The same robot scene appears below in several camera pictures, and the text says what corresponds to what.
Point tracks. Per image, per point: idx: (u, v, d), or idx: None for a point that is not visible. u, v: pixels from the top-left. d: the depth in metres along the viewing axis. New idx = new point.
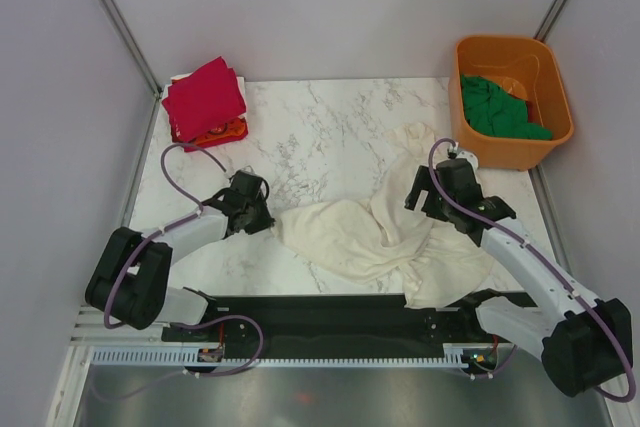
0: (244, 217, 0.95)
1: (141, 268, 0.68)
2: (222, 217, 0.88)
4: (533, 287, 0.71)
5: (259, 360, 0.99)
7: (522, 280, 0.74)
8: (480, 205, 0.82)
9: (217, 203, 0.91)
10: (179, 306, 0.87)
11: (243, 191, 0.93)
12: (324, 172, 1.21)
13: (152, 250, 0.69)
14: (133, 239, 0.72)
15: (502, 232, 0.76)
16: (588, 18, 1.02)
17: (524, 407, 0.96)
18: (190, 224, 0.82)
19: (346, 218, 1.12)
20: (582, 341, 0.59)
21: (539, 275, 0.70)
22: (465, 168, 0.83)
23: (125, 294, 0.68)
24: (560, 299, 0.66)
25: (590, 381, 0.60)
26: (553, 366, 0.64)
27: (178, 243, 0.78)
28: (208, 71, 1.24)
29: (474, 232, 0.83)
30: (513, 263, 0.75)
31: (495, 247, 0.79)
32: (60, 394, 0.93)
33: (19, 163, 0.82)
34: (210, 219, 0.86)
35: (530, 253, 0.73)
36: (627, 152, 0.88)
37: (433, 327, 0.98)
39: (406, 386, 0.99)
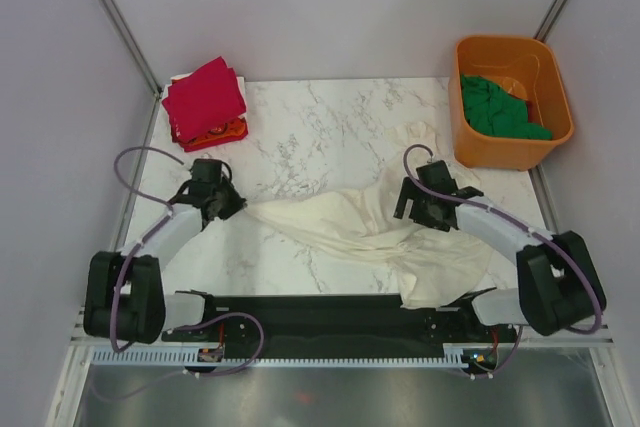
0: (215, 205, 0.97)
1: (134, 284, 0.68)
2: (193, 209, 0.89)
4: (503, 244, 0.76)
5: (258, 360, 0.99)
7: (493, 241, 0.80)
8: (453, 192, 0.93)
9: (184, 197, 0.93)
10: (179, 310, 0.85)
11: (206, 180, 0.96)
12: (325, 172, 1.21)
13: (137, 265, 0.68)
14: (115, 259, 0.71)
15: (469, 206, 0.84)
16: (589, 18, 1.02)
17: (526, 407, 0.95)
18: (165, 228, 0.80)
19: (343, 218, 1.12)
20: (542, 268, 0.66)
21: (503, 229, 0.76)
22: (439, 166, 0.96)
23: (125, 314, 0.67)
24: (518, 236, 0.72)
25: (562, 310, 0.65)
26: (529, 311, 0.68)
27: (160, 246, 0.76)
28: (208, 71, 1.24)
29: (450, 217, 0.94)
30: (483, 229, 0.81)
31: (469, 224, 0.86)
32: (61, 393, 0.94)
33: (19, 164, 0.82)
34: (182, 218, 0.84)
35: (494, 214, 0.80)
36: (627, 151, 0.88)
37: (433, 327, 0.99)
39: (406, 386, 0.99)
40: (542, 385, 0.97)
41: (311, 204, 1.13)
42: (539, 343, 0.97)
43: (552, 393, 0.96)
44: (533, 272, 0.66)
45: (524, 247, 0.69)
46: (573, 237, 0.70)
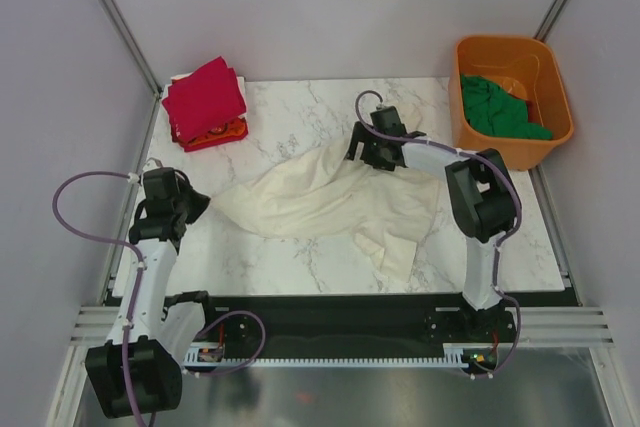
0: (183, 216, 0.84)
1: (141, 372, 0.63)
2: (165, 240, 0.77)
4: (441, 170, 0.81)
5: (257, 360, 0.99)
7: (431, 169, 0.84)
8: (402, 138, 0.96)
9: (144, 222, 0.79)
10: (186, 332, 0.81)
11: (162, 194, 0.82)
12: (298, 141, 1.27)
13: (138, 355, 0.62)
14: (110, 351, 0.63)
15: (414, 144, 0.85)
16: (589, 17, 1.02)
17: (529, 407, 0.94)
18: (145, 283, 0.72)
19: (296, 189, 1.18)
20: (465, 177, 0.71)
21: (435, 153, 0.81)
22: (391, 112, 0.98)
23: (145, 395, 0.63)
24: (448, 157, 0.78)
25: (489, 213, 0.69)
26: (464, 220, 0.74)
27: (151, 313, 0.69)
28: (208, 70, 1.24)
29: (400, 159, 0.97)
30: (424, 160, 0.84)
31: (415, 160, 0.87)
32: (61, 393, 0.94)
33: (19, 164, 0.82)
34: (157, 258, 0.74)
35: (433, 147, 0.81)
36: (628, 151, 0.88)
37: (433, 327, 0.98)
39: (406, 386, 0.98)
40: (544, 384, 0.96)
41: (269, 182, 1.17)
42: (540, 343, 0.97)
43: (554, 393, 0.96)
44: (457, 182, 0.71)
45: (451, 163, 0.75)
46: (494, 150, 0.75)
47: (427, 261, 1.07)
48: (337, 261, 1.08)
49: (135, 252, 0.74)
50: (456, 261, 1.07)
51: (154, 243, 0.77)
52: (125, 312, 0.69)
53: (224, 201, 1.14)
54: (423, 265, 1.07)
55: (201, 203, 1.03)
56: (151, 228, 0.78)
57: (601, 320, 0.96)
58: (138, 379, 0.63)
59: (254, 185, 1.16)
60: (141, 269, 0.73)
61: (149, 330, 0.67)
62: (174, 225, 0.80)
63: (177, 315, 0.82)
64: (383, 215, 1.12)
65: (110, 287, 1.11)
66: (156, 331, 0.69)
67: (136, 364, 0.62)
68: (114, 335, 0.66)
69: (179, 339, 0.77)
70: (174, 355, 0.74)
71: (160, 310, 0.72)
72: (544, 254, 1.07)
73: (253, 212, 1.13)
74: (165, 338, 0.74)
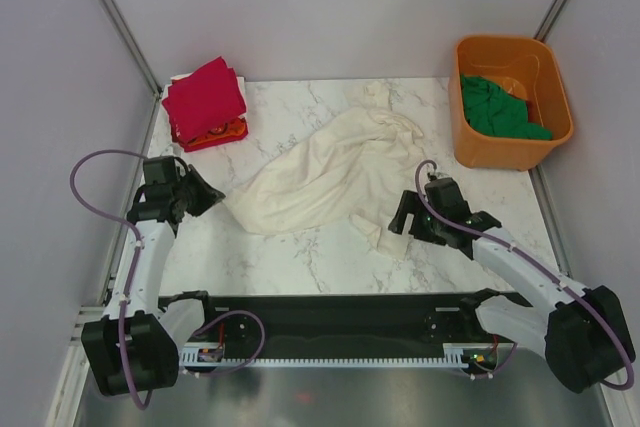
0: (180, 202, 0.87)
1: (138, 347, 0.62)
2: (163, 221, 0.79)
4: (527, 289, 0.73)
5: (256, 360, 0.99)
7: (513, 282, 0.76)
8: (467, 221, 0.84)
9: (143, 204, 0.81)
10: (184, 324, 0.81)
11: (161, 179, 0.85)
12: (291, 133, 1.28)
13: (134, 328, 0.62)
14: (105, 326, 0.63)
15: (489, 240, 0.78)
16: (589, 17, 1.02)
17: (527, 405, 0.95)
18: (142, 261, 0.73)
19: (291, 187, 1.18)
20: (580, 333, 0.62)
21: (530, 275, 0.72)
22: (452, 187, 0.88)
23: (141, 372, 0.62)
24: (549, 291, 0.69)
25: (593, 372, 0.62)
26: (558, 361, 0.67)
27: (147, 290, 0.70)
28: (208, 70, 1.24)
29: (466, 246, 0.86)
30: (505, 270, 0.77)
31: (486, 258, 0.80)
32: (61, 393, 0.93)
33: (19, 164, 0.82)
34: (154, 238, 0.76)
35: (517, 256, 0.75)
36: (628, 151, 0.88)
37: (433, 327, 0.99)
39: (406, 386, 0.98)
40: (545, 385, 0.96)
41: (263, 181, 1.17)
42: None
43: (554, 393, 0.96)
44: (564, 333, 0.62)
45: (556, 308, 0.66)
46: (606, 292, 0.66)
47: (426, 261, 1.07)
48: (337, 261, 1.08)
49: (134, 231, 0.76)
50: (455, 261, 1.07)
51: (151, 224, 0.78)
52: (122, 289, 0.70)
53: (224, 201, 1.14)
54: (422, 264, 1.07)
55: (212, 200, 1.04)
56: (148, 209, 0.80)
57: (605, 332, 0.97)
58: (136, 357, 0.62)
59: (252, 187, 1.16)
60: (138, 248, 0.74)
61: (145, 304, 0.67)
62: (172, 208, 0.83)
63: (175, 308, 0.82)
64: (379, 198, 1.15)
65: (110, 287, 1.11)
66: (153, 307, 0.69)
67: (133, 338, 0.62)
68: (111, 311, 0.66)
69: (178, 328, 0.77)
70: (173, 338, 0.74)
71: (158, 292, 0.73)
72: (544, 254, 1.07)
73: (253, 212, 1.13)
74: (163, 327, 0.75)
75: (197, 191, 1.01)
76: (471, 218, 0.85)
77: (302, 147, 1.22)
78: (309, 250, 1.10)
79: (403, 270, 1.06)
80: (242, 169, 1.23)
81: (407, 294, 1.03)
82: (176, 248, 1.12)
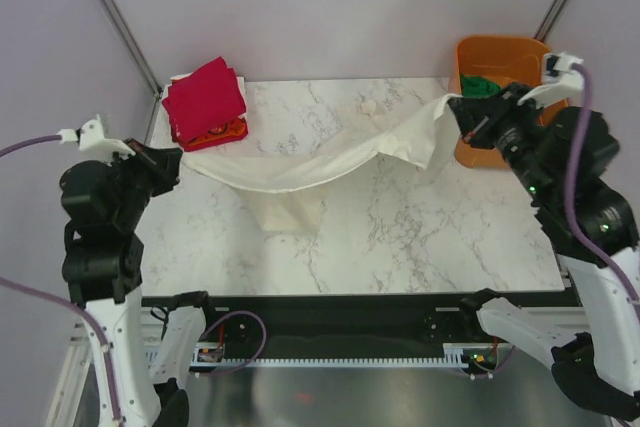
0: (133, 239, 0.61)
1: None
2: (124, 300, 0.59)
4: (606, 340, 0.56)
5: (258, 360, 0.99)
7: (595, 320, 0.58)
8: (599, 222, 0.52)
9: (86, 252, 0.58)
10: (189, 345, 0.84)
11: (96, 212, 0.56)
12: (292, 132, 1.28)
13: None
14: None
15: (615, 276, 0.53)
16: (590, 18, 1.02)
17: (527, 403, 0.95)
18: (119, 367, 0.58)
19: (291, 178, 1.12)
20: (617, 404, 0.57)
21: (628, 341, 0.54)
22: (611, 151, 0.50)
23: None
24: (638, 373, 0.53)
25: None
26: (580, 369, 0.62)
27: (139, 396, 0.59)
28: (208, 70, 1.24)
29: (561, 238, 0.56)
30: (595, 293, 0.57)
31: (585, 275, 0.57)
32: (60, 394, 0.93)
33: (19, 165, 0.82)
34: (122, 329, 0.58)
35: (629, 310, 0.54)
36: (628, 152, 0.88)
37: (433, 327, 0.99)
39: (406, 386, 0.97)
40: (545, 384, 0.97)
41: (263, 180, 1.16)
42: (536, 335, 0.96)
43: (554, 391, 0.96)
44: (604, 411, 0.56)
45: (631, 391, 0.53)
46: None
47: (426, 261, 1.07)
48: (337, 262, 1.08)
49: (91, 324, 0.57)
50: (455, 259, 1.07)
51: (111, 307, 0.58)
52: (109, 401, 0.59)
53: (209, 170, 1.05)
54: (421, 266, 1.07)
55: (164, 157, 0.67)
56: (95, 264, 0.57)
57: None
58: None
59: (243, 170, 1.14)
60: (108, 351, 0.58)
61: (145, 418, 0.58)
62: (127, 256, 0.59)
63: (179, 330, 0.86)
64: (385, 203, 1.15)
65: None
66: (151, 405, 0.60)
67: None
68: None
69: (183, 354, 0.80)
70: (179, 371, 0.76)
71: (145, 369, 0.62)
72: (544, 254, 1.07)
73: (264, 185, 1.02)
74: (168, 365, 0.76)
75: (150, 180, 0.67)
76: (605, 216, 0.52)
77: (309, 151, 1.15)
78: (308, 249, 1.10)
79: (403, 270, 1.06)
80: None
81: (407, 294, 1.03)
82: (176, 248, 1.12)
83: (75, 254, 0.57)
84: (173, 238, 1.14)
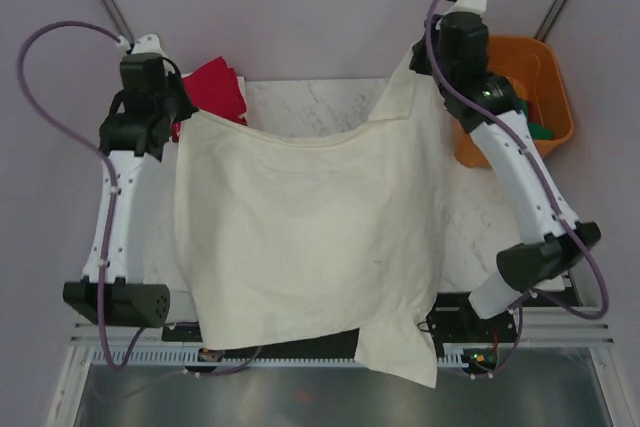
0: (166, 123, 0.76)
1: (120, 314, 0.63)
2: (142, 156, 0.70)
4: (524, 207, 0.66)
5: (257, 360, 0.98)
7: (508, 186, 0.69)
8: (483, 92, 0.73)
9: (116, 115, 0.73)
10: (211, 296, 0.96)
11: (140, 87, 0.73)
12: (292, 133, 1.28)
13: (121, 300, 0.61)
14: (87, 292, 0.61)
15: (500, 129, 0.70)
16: (591, 16, 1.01)
17: (527, 401, 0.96)
18: (120, 210, 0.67)
19: (268, 254, 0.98)
20: (554, 247, 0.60)
21: (530, 184, 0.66)
22: (480, 33, 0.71)
23: (129, 315, 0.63)
24: (544, 215, 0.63)
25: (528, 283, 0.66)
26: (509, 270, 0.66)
27: (127, 249, 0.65)
28: (208, 71, 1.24)
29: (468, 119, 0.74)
30: (505, 169, 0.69)
31: (489, 148, 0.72)
32: (61, 393, 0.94)
33: (21, 166, 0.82)
34: (132, 179, 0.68)
35: (526, 158, 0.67)
36: (628, 150, 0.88)
37: (433, 327, 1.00)
39: (406, 386, 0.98)
40: (544, 383, 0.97)
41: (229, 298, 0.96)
42: (540, 343, 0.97)
43: (553, 389, 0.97)
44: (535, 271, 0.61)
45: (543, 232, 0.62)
46: (591, 227, 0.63)
47: (352, 358, 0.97)
48: None
49: (108, 169, 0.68)
50: (405, 336, 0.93)
51: (129, 158, 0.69)
52: (100, 244, 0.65)
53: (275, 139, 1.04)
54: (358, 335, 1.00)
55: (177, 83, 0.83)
56: (129, 129, 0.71)
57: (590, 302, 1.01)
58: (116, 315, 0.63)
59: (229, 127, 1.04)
60: (113, 197, 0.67)
61: (125, 268, 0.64)
62: (155, 129, 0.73)
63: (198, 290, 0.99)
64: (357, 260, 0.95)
65: None
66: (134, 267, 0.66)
67: (118, 307, 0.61)
68: (90, 272, 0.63)
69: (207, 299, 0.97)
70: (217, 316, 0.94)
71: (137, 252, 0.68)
72: None
73: (247, 254, 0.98)
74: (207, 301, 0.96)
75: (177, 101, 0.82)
76: (488, 87, 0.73)
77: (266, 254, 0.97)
78: (270, 292, 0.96)
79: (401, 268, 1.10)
80: None
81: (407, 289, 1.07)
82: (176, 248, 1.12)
83: (113, 120, 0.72)
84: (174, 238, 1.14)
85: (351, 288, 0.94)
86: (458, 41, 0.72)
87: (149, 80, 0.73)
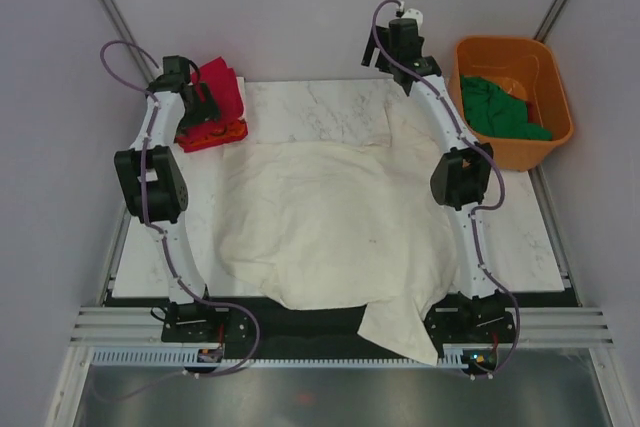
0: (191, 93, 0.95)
1: (157, 185, 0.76)
2: (176, 93, 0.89)
4: (438, 135, 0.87)
5: (252, 360, 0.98)
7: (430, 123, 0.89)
8: (414, 62, 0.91)
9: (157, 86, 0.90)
10: (246, 269, 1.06)
11: (175, 69, 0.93)
12: (292, 133, 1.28)
13: (159, 157, 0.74)
14: (132, 160, 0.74)
15: (425, 86, 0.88)
16: (590, 17, 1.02)
17: (527, 401, 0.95)
18: (160, 119, 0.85)
19: (295, 231, 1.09)
20: (457, 157, 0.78)
21: (442, 121, 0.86)
22: (412, 28, 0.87)
23: (161, 195, 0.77)
24: (451, 137, 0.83)
25: (458, 195, 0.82)
26: (437, 190, 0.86)
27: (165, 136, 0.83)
28: (208, 71, 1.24)
29: (405, 84, 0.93)
30: (425, 107, 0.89)
31: (417, 97, 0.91)
32: (61, 395, 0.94)
33: (21, 166, 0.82)
34: (169, 104, 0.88)
35: (441, 104, 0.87)
36: (627, 150, 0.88)
37: (433, 327, 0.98)
39: (405, 386, 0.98)
40: (544, 383, 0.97)
41: (272, 273, 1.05)
42: (540, 344, 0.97)
43: (553, 391, 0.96)
44: (449, 168, 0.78)
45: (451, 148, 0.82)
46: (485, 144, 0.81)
47: (352, 357, 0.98)
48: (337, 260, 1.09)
49: (151, 97, 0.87)
50: (399, 315, 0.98)
51: (167, 94, 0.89)
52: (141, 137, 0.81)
53: (308, 148, 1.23)
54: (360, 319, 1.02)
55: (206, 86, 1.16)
56: (164, 87, 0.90)
57: (595, 308, 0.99)
58: (153, 186, 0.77)
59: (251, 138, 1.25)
60: (156, 109, 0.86)
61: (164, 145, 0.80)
62: (184, 90, 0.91)
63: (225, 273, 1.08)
64: (371, 238, 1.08)
65: (110, 287, 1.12)
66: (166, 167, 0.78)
67: (157, 165, 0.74)
68: (135, 148, 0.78)
69: (239, 274, 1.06)
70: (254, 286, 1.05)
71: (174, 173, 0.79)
72: (544, 255, 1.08)
73: (284, 232, 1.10)
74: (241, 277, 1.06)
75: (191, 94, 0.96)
76: (417, 60, 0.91)
77: (298, 237, 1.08)
78: (302, 263, 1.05)
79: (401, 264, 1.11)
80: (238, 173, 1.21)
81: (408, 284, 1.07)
82: None
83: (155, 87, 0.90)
84: None
85: (373, 263, 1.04)
86: (397, 34, 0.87)
87: (181, 66, 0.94)
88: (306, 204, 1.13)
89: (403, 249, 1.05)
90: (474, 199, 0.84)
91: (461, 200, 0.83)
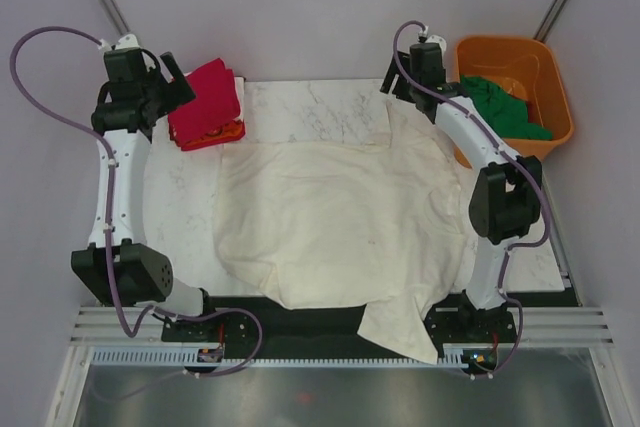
0: (152, 105, 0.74)
1: (127, 281, 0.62)
2: (135, 132, 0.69)
4: (472, 155, 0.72)
5: (254, 360, 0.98)
7: (462, 146, 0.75)
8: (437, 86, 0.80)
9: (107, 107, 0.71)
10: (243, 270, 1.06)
11: (127, 76, 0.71)
12: (291, 133, 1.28)
13: (129, 254, 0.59)
14: (95, 257, 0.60)
15: (452, 107, 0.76)
16: (590, 17, 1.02)
17: (528, 402, 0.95)
18: (121, 179, 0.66)
19: (294, 230, 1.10)
20: (496, 172, 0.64)
21: (476, 137, 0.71)
22: (436, 51, 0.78)
23: (136, 289, 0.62)
24: (488, 153, 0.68)
25: (503, 224, 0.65)
26: (477, 220, 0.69)
27: (131, 215, 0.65)
28: (208, 71, 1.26)
29: (430, 111, 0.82)
30: (456, 130, 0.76)
31: (445, 124, 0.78)
32: (60, 395, 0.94)
33: (20, 166, 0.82)
34: (129, 154, 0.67)
35: (472, 123, 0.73)
36: (628, 149, 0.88)
37: (432, 326, 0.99)
39: (406, 387, 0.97)
40: (545, 384, 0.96)
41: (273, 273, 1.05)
42: (540, 343, 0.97)
43: (554, 390, 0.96)
44: (489, 187, 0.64)
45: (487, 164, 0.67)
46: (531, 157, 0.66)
47: (352, 357, 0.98)
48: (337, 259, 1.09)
49: (103, 146, 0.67)
50: (398, 315, 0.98)
51: (123, 135, 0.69)
52: (103, 214, 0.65)
53: (307, 148, 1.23)
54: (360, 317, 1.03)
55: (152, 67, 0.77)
56: (115, 115, 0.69)
57: (595, 307, 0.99)
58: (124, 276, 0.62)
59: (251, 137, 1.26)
60: (112, 168, 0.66)
61: (131, 231, 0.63)
62: (144, 112, 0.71)
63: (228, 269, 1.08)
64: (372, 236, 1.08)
65: None
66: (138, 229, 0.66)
67: (127, 264, 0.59)
68: (97, 238, 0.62)
69: (238, 273, 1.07)
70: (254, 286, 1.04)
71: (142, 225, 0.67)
72: (543, 254, 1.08)
73: (283, 232, 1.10)
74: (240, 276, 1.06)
75: (161, 93, 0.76)
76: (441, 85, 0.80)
77: (299, 233, 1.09)
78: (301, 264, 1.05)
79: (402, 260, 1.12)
80: (239, 172, 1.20)
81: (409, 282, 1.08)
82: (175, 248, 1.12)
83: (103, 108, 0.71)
84: (173, 239, 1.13)
85: (373, 263, 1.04)
86: (418, 60, 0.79)
87: (132, 71, 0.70)
88: (305, 204, 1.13)
89: (404, 248, 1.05)
90: (515, 232, 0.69)
91: (504, 232, 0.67)
